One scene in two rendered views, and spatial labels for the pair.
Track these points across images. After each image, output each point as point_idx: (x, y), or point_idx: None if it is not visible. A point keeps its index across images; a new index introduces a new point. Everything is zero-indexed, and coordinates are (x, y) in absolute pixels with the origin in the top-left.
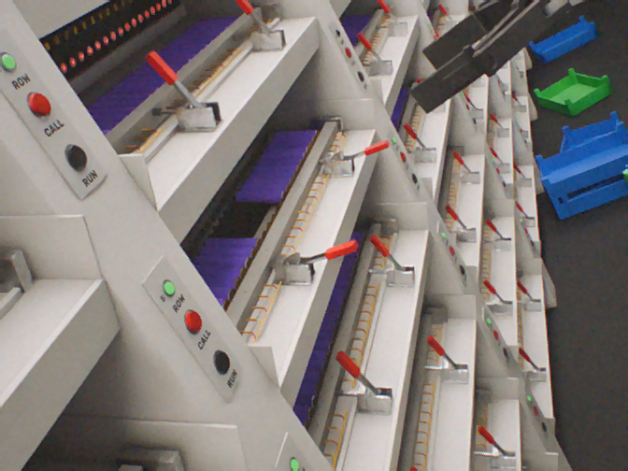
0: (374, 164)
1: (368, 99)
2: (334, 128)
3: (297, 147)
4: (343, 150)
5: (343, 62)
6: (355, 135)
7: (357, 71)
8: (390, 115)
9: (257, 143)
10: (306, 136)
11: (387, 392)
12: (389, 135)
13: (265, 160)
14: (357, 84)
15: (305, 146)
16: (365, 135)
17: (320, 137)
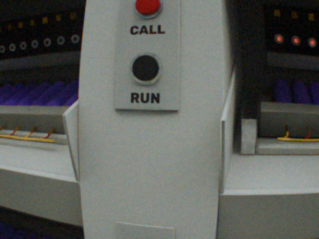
0: (44, 215)
1: (66, 111)
2: (51, 116)
3: (23, 98)
4: (17, 146)
5: (99, 13)
6: (63, 158)
7: (144, 52)
8: (292, 233)
9: (68, 75)
10: (50, 101)
11: None
12: (134, 232)
13: (13, 87)
14: (108, 74)
15: (19, 102)
16: (57, 168)
17: (25, 107)
